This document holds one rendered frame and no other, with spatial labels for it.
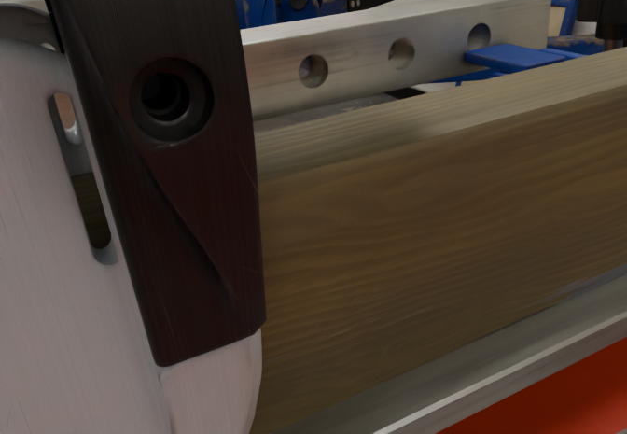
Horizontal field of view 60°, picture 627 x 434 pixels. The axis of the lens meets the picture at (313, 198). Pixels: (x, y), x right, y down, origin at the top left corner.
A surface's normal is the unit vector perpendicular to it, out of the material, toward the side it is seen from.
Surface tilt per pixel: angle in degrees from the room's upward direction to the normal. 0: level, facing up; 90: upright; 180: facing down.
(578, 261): 90
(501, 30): 90
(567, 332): 0
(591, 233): 90
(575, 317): 0
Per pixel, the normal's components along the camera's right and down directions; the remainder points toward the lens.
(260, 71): 0.44, 0.37
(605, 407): -0.08, -0.89
